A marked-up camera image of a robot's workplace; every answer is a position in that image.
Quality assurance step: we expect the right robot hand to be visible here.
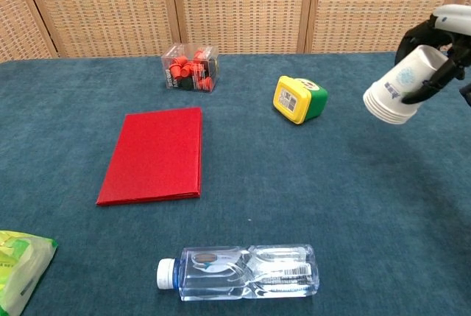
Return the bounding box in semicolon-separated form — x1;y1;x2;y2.
395;4;471;105

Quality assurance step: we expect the clear box of red caps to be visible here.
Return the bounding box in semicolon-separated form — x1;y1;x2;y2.
160;43;221;94

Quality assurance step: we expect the woven wooden folding screen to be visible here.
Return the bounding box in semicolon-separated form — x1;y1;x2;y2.
0;0;471;62

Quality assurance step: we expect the stack of white paper cups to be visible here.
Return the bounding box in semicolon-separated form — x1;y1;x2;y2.
362;45;449;125

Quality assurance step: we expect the green wet wipes pack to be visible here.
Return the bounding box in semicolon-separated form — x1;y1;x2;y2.
0;230;59;316

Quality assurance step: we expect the red folded cloth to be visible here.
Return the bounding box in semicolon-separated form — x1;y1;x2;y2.
96;107;204;207

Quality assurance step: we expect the clear plastic water bottle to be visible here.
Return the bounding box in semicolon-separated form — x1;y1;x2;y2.
156;244;320;301

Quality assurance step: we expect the blue felt table cover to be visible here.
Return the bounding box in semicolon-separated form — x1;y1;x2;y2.
0;49;471;316

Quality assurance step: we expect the yellow and green container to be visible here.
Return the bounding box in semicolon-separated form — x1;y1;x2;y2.
272;75;328;125

